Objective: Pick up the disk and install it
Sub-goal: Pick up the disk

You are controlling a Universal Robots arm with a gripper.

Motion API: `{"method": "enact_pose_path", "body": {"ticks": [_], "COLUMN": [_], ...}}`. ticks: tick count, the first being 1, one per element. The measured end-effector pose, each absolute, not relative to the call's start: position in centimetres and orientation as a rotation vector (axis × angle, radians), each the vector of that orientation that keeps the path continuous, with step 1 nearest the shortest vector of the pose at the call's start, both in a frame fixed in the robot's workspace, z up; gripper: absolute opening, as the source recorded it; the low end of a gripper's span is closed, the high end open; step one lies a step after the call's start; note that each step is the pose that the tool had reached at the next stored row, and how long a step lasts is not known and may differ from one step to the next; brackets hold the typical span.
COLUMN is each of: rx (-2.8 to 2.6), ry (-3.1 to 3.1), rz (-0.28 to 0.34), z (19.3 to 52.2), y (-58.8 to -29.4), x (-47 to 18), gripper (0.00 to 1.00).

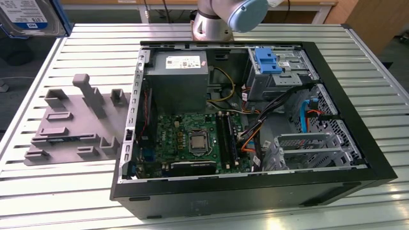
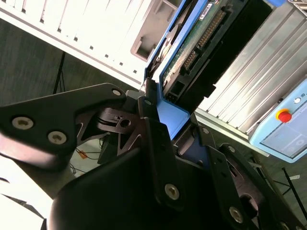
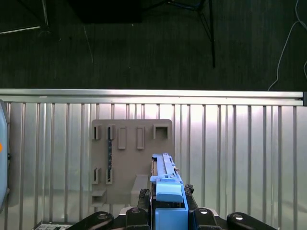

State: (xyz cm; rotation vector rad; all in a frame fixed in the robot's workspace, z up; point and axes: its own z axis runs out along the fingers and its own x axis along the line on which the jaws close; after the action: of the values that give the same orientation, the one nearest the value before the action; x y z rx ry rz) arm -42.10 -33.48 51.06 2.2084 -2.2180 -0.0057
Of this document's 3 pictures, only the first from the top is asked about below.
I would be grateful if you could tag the grey parts rack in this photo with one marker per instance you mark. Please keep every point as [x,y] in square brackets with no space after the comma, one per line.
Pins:
[81,124]

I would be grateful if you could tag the silver CPU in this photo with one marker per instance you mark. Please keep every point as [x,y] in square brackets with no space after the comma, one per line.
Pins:
[198,141]

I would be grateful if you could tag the black chair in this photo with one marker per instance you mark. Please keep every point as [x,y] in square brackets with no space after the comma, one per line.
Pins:
[19,52]

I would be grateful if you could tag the grey block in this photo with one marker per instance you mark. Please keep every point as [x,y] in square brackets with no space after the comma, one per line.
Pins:
[5,86]

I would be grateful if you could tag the wooden cabinet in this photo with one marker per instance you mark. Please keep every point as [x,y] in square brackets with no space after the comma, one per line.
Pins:
[367,28]

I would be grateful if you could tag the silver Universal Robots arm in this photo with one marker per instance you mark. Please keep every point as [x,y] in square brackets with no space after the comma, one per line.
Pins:
[212,26]

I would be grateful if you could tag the grey power supply unit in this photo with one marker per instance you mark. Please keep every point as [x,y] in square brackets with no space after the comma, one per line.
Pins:
[176,88]

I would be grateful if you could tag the black open PC case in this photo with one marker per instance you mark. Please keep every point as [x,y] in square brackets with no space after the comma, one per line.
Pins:
[224,189]

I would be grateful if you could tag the CPU socket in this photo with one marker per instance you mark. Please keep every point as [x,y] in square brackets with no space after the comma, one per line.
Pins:
[210,143]

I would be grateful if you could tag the metal optical drive cage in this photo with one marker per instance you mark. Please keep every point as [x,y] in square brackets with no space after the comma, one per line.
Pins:
[288,79]

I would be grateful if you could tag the silver disk bay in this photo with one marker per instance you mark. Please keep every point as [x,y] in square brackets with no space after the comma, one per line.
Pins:
[307,151]

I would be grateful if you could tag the white workbench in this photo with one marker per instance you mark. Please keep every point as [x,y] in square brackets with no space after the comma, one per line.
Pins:
[144,14]

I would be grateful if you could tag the black graphics card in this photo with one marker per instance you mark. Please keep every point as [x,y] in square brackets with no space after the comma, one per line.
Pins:
[192,169]

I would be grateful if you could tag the black RAM stick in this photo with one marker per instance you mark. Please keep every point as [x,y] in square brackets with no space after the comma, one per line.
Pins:
[231,139]

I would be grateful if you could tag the green motherboard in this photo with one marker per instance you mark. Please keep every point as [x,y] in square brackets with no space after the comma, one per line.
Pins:
[170,134]

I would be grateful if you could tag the hard disk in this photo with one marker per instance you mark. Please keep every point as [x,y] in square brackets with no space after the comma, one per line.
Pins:
[29,16]

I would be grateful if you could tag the blue drive latch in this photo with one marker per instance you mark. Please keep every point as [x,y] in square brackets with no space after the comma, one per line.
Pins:
[267,62]

